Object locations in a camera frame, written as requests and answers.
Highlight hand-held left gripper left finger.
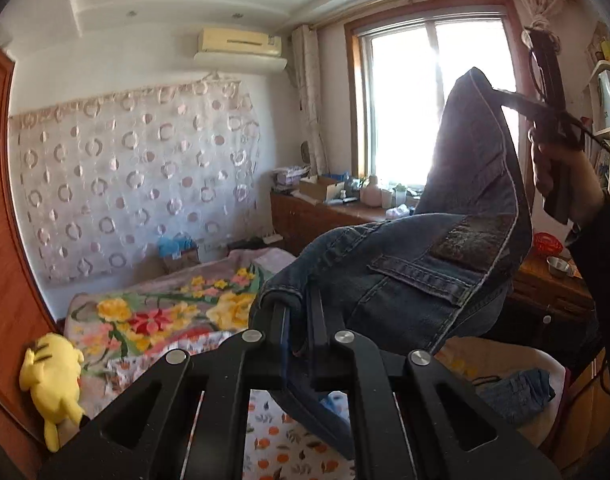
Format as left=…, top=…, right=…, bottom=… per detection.
left=38, top=296, right=292, bottom=480

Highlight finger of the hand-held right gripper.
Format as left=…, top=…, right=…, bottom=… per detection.
left=492, top=86, right=550, bottom=121

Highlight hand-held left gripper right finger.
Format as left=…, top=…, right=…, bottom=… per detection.
left=307, top=287, right=566, bottom=480

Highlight blue denim pants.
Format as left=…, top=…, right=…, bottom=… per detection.
left=255, top=67, right=533, bottom=461

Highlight person's right forearm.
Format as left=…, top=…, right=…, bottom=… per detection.
left=565, top=190, right=610, bottom=391

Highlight person's right hand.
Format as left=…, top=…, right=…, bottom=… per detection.
left=531, top=132, right=606, bottom=228

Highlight small carton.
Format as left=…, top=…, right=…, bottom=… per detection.
left=162, top=250, right=202, bottom=273

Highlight wooden cabinet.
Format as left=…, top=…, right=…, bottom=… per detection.
left=270, top=187, right=603, bottom=361

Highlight red basket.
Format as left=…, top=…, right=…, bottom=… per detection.
left=533, top=232, right=566, bottom=256

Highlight floral blanket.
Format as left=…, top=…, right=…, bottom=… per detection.
left=65, top=247, right=298, bottom=386

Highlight metal bowl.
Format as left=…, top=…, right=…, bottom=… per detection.
left=546, top=256, right=576, bottom=278

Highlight beige cushioned seat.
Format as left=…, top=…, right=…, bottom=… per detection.
left=432, top=335, right=568, bottom=453

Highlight open cardboard box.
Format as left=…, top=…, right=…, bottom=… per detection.
left=299, top=176, right=346, bottom=203

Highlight stack of papers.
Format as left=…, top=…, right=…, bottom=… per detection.
left=272, top=165, right=316, bottom=191

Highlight dark denim garment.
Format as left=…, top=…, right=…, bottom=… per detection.
left=477, top=367, right=556, bottom=428

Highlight pale patterned window curtain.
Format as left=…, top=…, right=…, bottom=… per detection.
left=290, top=24, right=331, bottom=176

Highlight yellow plush toy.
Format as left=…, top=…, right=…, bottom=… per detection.
left=19, top=332, right=88, bottom=453

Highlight white air conditioner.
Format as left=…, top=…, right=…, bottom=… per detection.
left=194, top=27, right=290, bottom=72

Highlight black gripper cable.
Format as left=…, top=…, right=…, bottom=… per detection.
left=577, top=117, right=610, bottom=163

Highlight circle pattern wall curtain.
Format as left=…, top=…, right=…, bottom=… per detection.
left=8, top=77, right=263, bottom=286

